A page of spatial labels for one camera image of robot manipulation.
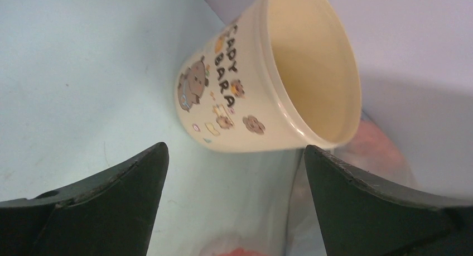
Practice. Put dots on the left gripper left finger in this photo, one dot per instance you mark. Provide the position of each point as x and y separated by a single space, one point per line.
109 213

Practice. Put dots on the beige plastic trash bin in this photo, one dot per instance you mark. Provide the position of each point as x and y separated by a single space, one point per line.
281 76

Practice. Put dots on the large translucent storage bag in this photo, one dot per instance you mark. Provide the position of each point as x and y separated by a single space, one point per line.
371 150

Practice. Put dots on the red plastic trash bag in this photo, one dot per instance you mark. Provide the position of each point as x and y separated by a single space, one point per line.
229 250

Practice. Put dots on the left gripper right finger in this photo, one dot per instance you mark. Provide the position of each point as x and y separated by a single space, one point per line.
360 213

